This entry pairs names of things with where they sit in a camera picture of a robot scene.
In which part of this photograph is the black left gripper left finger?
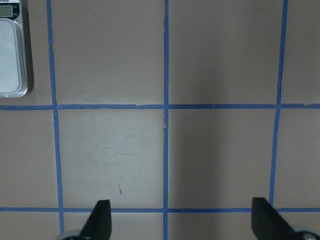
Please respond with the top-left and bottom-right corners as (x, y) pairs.
(79, 200), (112, 240)

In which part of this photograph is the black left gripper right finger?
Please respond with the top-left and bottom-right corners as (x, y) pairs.
(251, 197), (300, 240)

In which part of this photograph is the silver digital kitchen scale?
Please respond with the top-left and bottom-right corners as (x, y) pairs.
(0, 0), (28, 98)

